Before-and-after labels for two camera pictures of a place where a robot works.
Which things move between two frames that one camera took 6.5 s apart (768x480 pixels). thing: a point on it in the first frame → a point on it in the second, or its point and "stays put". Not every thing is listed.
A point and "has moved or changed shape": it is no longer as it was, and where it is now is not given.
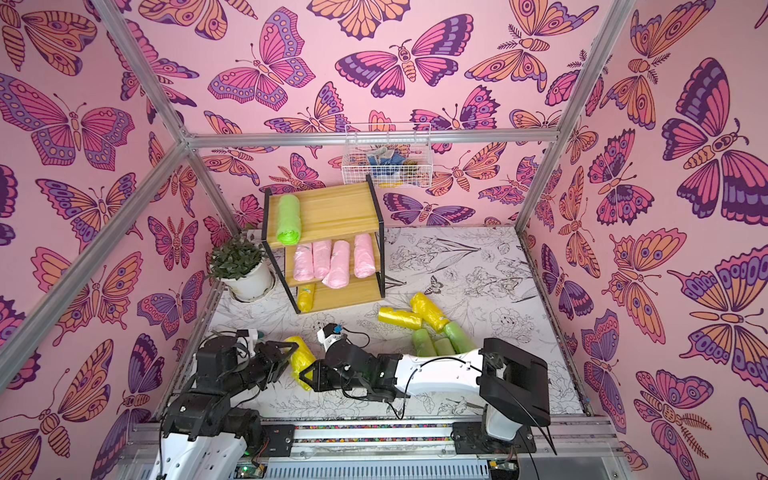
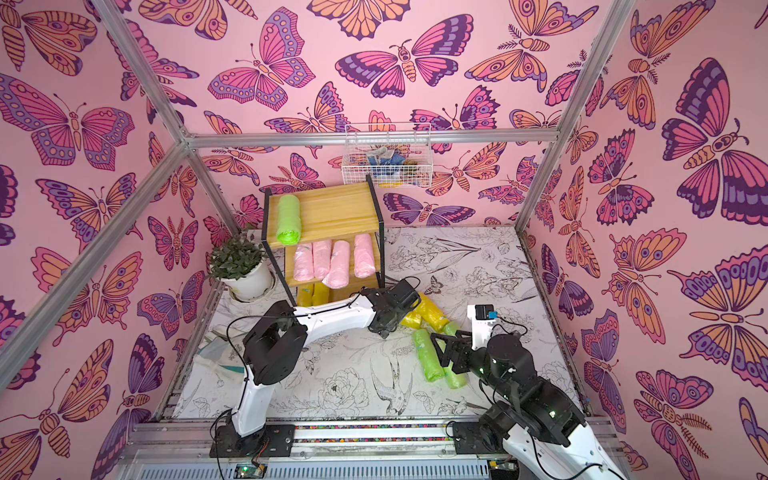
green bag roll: x=289 y=224 stays put
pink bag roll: x=303 y=262 stays put
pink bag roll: x=321 y=253 stays put
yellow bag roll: x=301 y=359 has moved or changed shape
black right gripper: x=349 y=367 → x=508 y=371
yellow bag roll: x=306 y=298 stays put
